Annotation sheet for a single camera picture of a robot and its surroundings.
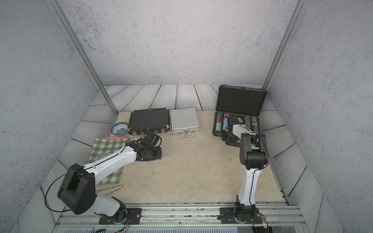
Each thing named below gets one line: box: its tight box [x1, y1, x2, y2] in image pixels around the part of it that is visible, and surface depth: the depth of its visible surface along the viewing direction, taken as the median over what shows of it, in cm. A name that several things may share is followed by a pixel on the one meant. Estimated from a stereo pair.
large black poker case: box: [212, 84, 268, 137], surface depth 110 cm
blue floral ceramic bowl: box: [110, 121, 129, 137], surface depth 110 cm
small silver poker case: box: [169, 107, 201, 139], surface depth 111 cm
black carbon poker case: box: [127, 107, 170, 136], surface depth 111 cm
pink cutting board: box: [100, 136, 128, 140], surface depth 106 cm
